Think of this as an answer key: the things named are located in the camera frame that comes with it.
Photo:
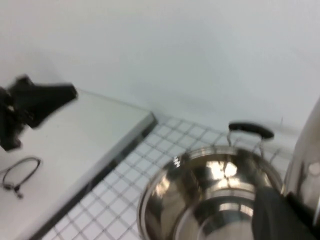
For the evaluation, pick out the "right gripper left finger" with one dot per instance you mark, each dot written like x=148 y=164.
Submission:
x=272 y=217

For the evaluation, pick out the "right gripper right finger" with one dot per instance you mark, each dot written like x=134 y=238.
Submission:
x=308 y=220

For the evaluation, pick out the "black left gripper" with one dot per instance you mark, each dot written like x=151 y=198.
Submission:
x=12 y=112

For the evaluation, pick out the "white side table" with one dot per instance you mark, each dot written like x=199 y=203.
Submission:
x=75 y=137

